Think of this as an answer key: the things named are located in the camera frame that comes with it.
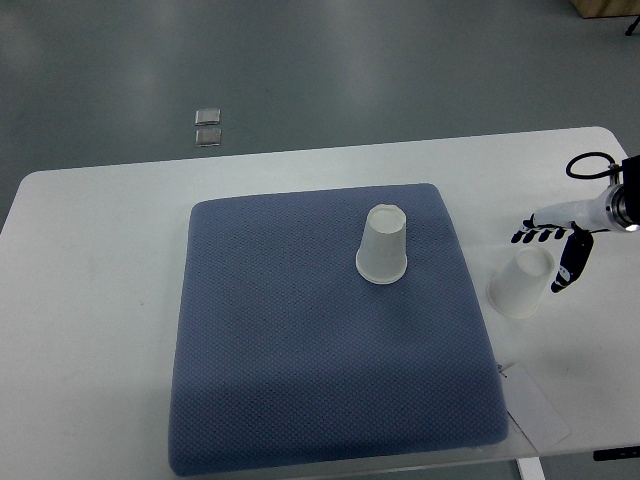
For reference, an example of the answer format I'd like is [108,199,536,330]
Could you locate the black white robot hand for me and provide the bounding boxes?
[511,186,637,293]

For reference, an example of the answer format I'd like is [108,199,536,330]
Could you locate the white paper cup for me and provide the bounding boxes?
[355,204,408,285]
[487,246,555,319]

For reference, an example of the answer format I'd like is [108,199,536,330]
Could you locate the black tripod leg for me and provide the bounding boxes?
[625,16,640,36]

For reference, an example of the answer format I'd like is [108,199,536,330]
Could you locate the wooden furniture corner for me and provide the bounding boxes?
[571,0,639,19]

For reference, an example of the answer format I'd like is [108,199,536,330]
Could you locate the white paper tag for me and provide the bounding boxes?
[500,364,571,453]

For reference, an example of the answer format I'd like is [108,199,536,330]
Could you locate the white paper cup on cushion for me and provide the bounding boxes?
[355,204,408,285]

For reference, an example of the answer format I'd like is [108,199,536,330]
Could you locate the table control panel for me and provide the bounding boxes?
[593,446,640,462]

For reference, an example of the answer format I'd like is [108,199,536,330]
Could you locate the white table leg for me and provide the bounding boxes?
[516,457,546,480]

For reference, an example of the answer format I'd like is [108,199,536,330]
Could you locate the blue mesh cushion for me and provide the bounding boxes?
[169,184,508,476]

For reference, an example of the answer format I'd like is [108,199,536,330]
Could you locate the lower metal floor plate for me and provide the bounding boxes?
[195,127,222,147]

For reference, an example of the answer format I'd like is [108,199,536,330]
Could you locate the metal floor plate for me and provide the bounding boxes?
[195,127,222,147]
[194,107,221,126]

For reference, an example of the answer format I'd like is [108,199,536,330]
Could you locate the upper metal floor plate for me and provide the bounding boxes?
[194,107,221,126]

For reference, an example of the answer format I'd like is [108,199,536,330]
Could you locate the black cable loop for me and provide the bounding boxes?
[565,151,624,180]

